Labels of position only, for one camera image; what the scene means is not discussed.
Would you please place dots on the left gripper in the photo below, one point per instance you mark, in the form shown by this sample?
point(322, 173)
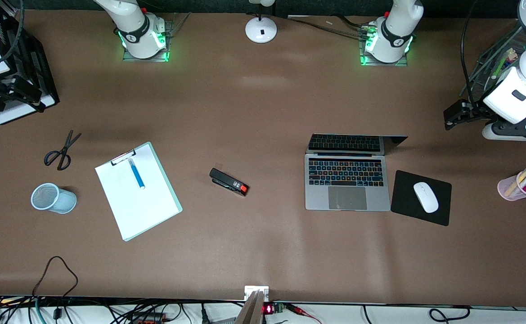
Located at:
point(475, 110)

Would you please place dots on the silver laptop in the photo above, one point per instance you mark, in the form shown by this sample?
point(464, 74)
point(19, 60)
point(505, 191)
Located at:
point(346, 180)

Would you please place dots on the blue marker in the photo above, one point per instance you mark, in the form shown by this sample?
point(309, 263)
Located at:
point(136, 173)

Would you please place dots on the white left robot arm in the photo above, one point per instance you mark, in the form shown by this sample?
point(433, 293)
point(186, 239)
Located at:
point(393, 27)

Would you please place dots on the green marker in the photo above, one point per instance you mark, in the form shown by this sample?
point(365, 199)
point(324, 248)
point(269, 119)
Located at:
point(499, 67)

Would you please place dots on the black stacked paper tray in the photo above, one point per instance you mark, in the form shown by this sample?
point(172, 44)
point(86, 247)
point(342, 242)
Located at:
point(42, 81)

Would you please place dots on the black scissors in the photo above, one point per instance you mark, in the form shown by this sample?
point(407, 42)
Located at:
point(62, 150)

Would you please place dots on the wooden clothespin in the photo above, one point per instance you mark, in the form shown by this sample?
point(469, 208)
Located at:
point(511, 55)

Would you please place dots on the pink pen cup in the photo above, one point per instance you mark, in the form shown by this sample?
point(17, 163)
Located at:
point(505, 188)

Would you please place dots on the white computer mouse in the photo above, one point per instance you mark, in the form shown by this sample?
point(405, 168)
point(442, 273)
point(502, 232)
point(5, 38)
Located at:
point(426, 197)

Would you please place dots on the yellow wooden ruler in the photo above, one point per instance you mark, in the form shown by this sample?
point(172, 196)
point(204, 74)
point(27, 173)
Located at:
point(516, 183)

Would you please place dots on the black mouse pad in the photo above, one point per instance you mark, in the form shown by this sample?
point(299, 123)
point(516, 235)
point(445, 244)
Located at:
point(406, 204)

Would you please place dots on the blue mesh pen cup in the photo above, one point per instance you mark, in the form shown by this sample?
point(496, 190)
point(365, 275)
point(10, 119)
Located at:
point(53, 198)

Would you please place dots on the white paper sheet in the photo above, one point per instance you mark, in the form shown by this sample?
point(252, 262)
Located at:
point(128, 202)

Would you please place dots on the pale green clipboard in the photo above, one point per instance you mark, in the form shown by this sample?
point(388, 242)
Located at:
point(173, 193)

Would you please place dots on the white lamp base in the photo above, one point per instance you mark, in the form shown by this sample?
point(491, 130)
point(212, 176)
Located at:
point(261, 30)

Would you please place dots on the black stapler with red end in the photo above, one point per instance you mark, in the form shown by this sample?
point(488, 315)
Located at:
point(229, 182)

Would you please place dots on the circuit board with red display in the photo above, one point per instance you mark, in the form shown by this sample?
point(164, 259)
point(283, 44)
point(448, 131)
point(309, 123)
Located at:
point(272, 308)

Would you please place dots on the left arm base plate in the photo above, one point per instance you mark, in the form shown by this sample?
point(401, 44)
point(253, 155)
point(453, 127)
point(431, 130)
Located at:
point(402, 63)

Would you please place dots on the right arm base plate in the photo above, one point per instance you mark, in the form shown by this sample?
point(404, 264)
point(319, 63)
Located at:
point(130, 57)

